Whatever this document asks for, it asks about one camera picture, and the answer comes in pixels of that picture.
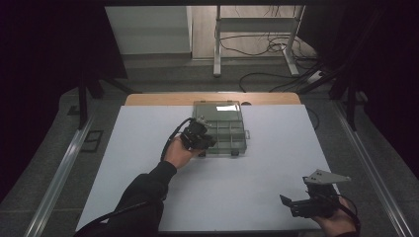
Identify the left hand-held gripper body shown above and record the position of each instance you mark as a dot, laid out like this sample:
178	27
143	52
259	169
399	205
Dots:
196	135

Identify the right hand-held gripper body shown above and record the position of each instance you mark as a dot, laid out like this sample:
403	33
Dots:
318	200

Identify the clear plastic compartment box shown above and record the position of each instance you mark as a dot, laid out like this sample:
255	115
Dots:
230	130

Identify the person's left hand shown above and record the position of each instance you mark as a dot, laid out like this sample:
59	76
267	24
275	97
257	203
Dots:
179	154

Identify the person's right hand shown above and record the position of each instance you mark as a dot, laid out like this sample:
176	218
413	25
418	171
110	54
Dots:
336	223

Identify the black round table grommet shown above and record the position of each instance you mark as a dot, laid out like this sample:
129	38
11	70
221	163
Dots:
245	103

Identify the white table mat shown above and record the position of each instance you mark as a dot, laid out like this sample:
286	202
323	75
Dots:
230	191

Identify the black stand legs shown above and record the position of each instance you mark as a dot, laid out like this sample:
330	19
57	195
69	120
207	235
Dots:
351	98
83	98

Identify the black floor socket plate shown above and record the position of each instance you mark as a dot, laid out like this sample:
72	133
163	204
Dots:
92	141

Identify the white power strip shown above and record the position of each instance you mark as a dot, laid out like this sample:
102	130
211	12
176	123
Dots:
314	76

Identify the white cabinet panel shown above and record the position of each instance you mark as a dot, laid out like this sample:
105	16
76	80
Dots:
148	29

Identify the aluminium rail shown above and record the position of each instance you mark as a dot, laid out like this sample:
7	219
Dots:
372	171
62	171

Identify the white metal stand frame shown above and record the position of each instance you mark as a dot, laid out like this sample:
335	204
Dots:
257	24

